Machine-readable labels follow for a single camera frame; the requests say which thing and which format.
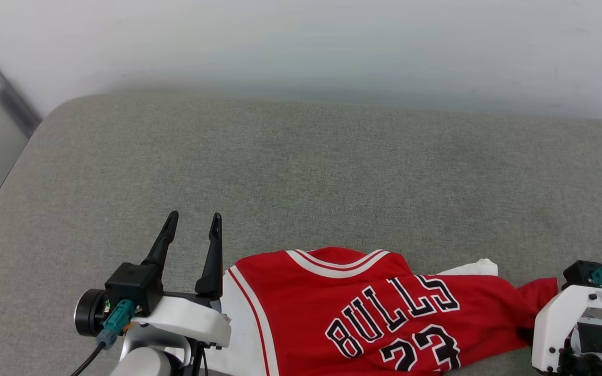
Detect grey metal wall rail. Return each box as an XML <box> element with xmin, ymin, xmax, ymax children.
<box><xmin>0</xmin><ymin>26</ymin><xmax>43</xmax><ymax>137</ymax></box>

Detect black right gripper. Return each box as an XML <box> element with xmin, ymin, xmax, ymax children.
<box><xmin>562</xmin><ymin>316</ymin><xmax>602</xmax><ymax>376</ymax></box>

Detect red Bulls basketball jersey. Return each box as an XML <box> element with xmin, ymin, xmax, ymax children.
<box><xmin>204</xmin><ymin>247</ymin><xmax>559</xmax><ymax>376</ymax></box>

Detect grey fabric sofa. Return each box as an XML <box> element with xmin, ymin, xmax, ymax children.
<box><xmin>0</xmin><ymin>89</ymin><xmax>602</xmax><ymax>376</ymax></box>

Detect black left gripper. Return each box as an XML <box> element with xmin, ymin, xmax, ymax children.
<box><xmin>74</xmin><ymin>210</ymin><xmax>224</xmax><ymax>337</ymax></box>

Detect teal-plug left camera cable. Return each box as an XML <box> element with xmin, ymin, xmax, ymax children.
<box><xmin>70</xmin><ymin>299</ymin><xmax>136</xmax><ymax>376</ymax></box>

